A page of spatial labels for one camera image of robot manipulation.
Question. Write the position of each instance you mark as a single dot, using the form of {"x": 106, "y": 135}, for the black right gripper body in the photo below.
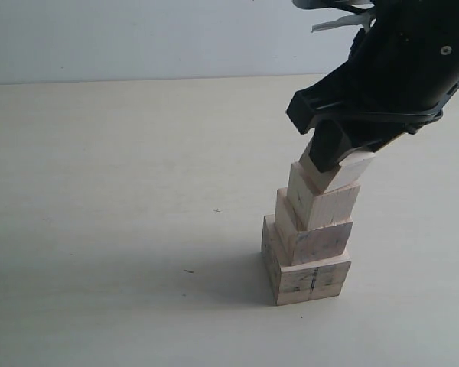
{"x": 403, "y": 69}

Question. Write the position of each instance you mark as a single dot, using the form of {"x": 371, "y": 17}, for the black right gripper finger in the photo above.
{"x": 331, "y": 142}
{"x": 373, "y": 136}

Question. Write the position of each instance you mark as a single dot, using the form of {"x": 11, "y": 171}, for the smallest wooden cube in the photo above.
{"x": 342, "y": 174}

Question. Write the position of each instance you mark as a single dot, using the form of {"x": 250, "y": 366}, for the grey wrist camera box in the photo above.
{"x": 317, "y": 4}

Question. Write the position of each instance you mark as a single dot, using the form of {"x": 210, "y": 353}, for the second largest wooden cube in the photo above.
{"x": 303, "y": 245}

